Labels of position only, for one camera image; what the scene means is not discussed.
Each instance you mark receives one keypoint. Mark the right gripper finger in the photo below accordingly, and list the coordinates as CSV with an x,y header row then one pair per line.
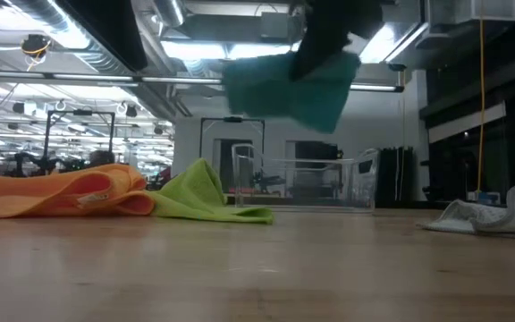
x,y
335,47
309,56

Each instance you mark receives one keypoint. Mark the blue microfiber towel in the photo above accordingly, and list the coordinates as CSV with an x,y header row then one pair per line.
x,y
262,89

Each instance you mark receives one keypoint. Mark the green microfiber towel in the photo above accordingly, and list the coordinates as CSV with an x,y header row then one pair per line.
x,y
195,197

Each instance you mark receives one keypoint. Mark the light grey waffle towel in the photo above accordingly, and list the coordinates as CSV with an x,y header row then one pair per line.
x,y
508,214

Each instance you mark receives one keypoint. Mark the orange microfiber towel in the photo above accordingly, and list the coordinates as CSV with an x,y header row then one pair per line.
x,y
38,192

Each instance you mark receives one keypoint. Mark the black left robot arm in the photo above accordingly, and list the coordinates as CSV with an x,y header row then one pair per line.
x,y
105,27

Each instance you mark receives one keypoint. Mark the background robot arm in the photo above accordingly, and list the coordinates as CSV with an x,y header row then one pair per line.
x,y
25,163

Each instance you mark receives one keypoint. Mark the grey ceiling unit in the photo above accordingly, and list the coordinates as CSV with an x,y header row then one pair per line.
x,y
275,27

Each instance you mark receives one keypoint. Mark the clear plastic bin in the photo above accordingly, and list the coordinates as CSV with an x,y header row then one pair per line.
x,y
306,188

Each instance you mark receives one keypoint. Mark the black folded panels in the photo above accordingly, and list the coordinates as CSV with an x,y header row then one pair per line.
x,y
389,174

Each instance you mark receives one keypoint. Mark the silver round pipe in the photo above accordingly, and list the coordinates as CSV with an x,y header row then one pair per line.
x,y
170,11

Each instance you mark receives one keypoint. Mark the blue white box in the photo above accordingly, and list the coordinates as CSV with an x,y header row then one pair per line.
x,y
485,197

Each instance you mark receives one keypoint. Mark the long ceiling strip light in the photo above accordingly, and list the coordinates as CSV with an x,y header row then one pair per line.
x,y
92,77

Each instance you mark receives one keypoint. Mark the person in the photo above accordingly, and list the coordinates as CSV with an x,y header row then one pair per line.
x,y
102,157

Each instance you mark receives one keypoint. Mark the black frame rig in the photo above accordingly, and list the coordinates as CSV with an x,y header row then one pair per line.
x,y
233,119
78,112

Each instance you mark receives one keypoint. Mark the black aluminium table frame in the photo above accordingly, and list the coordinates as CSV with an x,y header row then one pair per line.
x,y
409,205

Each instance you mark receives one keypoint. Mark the silver ribbed ventilation duct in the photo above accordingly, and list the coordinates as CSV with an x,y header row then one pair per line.
x,y
83,58

